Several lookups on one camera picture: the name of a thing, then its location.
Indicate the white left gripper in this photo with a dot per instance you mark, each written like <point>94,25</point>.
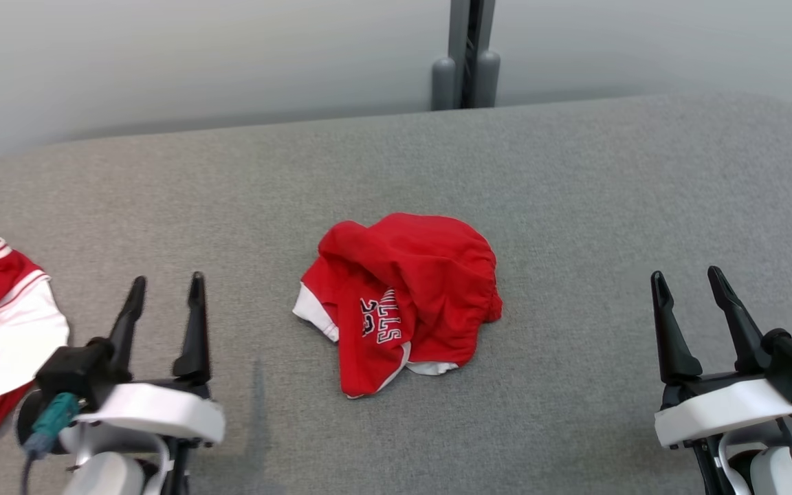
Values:
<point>155,409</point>

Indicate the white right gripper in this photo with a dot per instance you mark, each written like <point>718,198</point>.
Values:
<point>726,409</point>

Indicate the red basketball shorts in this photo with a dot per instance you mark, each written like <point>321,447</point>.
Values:
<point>430,275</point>

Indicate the white grey right arm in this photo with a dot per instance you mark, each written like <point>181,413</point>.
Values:
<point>774,474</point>

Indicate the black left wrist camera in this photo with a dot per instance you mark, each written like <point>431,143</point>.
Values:
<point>73,368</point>

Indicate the grey double partition post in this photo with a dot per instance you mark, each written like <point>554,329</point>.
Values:
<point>458,27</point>

